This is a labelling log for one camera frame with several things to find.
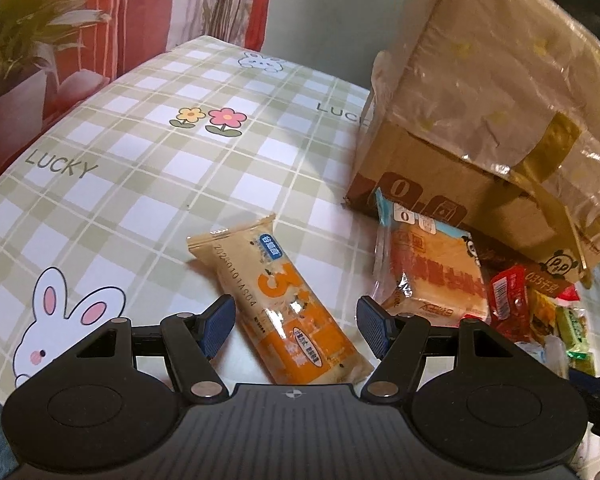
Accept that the green checked tablecloth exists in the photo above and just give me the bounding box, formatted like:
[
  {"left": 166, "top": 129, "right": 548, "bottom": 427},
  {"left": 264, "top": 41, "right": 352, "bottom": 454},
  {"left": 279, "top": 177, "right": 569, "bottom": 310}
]
[{"left": 0, "top": 34, "right": 600, "bottom": 406}]

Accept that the orange beige biscuit bar packet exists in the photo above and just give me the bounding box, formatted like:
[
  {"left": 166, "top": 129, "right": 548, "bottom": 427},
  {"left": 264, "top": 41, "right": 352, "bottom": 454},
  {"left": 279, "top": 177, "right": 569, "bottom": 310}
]
[{"left": 187, "top": 214, "right": 372, "bottom": 385}]

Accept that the orange bread snack packet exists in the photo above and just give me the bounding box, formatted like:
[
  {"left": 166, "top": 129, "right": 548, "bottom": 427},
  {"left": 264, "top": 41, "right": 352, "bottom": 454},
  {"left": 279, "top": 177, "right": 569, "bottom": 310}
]
[{"left": 372, "top": 190, "right": 489, "bottom": 327}]

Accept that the red barcode snack packet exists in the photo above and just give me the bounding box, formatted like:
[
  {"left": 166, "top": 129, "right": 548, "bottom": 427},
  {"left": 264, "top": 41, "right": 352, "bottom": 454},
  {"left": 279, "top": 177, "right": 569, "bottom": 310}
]
[{"left": 486, "top": 264, "right": 532, "bottom": 342}]

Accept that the white blue dotted packet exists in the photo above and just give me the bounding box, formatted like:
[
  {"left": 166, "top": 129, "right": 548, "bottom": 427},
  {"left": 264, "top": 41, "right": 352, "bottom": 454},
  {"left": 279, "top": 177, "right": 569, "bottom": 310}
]
[{"left": 516, "top": 335, "right": 569, "bottom": 379}]

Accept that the green pineapple cake packet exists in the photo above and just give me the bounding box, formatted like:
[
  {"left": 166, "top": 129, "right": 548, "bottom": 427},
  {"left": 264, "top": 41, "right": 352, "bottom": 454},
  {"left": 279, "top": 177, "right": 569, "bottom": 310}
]
[{"left": 556, "top": 306, "right": 596, "bottom": 376}]

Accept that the yellow orange snack packet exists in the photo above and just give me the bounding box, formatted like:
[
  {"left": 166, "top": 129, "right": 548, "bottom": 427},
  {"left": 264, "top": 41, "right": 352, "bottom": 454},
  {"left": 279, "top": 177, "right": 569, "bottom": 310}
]
[{"left": 527, "top": 287, "right": 558, "bottom": 344}]

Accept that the potted green plant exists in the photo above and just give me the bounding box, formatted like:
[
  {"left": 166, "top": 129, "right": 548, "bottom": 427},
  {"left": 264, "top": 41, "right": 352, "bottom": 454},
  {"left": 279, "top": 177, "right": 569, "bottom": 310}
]
[{"left": 0, "top": 0, "right": 112, "bottom": 111}]

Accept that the taped cardboard box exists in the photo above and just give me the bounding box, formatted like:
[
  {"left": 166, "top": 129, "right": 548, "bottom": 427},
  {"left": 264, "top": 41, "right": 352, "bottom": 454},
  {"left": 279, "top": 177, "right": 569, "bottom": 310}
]
[{"left": 346, "top": 0, "right": 600, "bottom": 286}]

